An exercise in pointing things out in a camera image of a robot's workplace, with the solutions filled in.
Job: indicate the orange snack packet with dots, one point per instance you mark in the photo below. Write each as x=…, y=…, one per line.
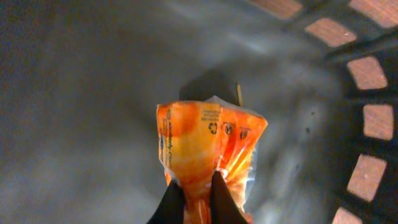
x=198, y=138

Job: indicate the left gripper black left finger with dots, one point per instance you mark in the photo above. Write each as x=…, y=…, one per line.
x=171, y=207

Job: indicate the grey plastic mesh basket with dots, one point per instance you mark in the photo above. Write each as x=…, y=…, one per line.
x=80, y=82

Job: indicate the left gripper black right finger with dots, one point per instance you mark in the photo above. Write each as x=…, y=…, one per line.
x=222, y=206

